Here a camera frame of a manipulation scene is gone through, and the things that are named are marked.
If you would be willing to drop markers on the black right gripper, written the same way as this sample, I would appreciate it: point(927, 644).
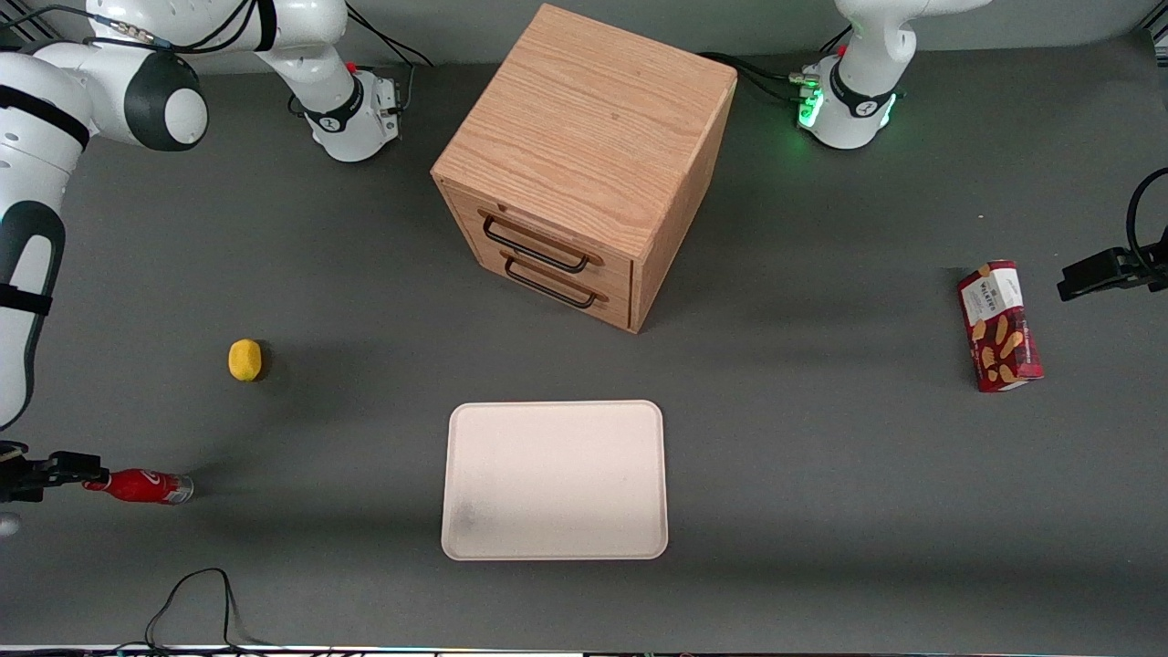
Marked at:
point(36, 474)

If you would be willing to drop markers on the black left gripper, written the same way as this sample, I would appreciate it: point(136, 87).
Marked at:
point(1102, 271)

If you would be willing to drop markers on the red coke bottle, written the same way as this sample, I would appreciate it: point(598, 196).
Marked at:
point(146, 486)

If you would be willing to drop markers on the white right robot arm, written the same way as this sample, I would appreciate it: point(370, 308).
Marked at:
point(46, 119)

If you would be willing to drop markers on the beige plastic tray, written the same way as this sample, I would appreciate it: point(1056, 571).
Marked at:
point(555, 479)

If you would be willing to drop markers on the red cookie box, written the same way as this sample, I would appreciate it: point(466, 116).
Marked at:
point(1001, 328)

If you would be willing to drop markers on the yellow lemon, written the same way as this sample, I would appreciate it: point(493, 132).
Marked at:
point(245, 359)

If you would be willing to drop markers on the wooden drawer cabinet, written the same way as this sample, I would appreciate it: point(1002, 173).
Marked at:
point(584, 137)

